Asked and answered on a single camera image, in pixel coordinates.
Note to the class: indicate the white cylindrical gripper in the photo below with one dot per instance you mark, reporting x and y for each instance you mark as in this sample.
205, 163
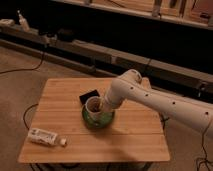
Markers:
111, 101

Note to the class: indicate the white ceramic cup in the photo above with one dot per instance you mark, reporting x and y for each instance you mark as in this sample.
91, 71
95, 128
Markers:
91, 107

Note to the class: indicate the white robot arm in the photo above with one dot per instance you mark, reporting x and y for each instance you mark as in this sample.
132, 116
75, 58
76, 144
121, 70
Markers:
195, 114

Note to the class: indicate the green ceramic bowl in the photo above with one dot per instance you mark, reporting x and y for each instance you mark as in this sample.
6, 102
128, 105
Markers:
104, 120

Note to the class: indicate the small black box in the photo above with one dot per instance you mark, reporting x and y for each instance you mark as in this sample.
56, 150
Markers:
83, 98

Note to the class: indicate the wooden table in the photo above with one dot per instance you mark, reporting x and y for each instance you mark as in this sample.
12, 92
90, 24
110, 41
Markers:
135, 134

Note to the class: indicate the black power adapter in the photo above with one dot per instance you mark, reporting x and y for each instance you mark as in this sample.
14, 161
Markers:
65, 35

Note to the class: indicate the white spray bottle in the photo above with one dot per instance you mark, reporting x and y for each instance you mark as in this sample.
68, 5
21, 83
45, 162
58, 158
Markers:
23, 22

